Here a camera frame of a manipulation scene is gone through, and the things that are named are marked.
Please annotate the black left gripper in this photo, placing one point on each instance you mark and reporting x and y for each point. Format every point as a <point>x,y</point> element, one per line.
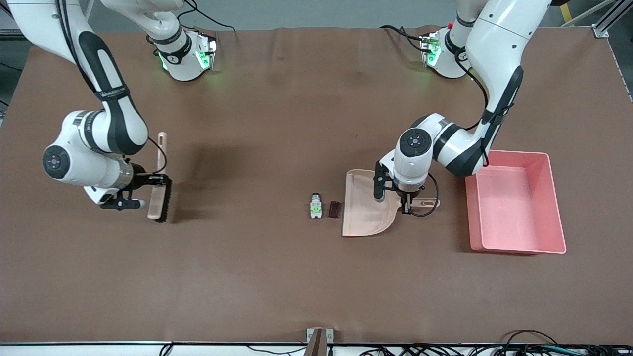
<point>406,198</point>

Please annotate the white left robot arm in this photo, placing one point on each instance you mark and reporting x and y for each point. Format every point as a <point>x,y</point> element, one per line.
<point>499,49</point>

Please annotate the brown table mat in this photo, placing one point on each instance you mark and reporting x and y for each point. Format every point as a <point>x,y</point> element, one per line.
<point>296,123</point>

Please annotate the pink plastic bin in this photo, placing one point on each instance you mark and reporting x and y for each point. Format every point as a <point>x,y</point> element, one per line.
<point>514,207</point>

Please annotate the aluminium frame profile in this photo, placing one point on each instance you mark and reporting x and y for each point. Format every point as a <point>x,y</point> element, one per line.
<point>600,30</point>

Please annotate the beige hand brush black bristles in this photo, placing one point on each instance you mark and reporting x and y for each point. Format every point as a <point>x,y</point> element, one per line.
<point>154,205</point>

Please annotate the white green electronic switch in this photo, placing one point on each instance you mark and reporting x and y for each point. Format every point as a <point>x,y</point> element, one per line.
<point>315,207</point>

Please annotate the dark brown electronic component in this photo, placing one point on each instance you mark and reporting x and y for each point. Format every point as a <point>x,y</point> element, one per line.
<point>335,209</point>

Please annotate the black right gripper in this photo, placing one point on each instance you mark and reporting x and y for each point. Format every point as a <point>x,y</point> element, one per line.
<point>142,178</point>

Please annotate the beige plastic dustpan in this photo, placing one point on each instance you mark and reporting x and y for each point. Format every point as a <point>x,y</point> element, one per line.
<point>361,217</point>

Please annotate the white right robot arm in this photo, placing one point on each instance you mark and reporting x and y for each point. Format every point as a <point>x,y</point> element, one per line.
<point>74,163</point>

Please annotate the grey metal camera bracket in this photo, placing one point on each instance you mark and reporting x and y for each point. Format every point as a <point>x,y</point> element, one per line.
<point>319,341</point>

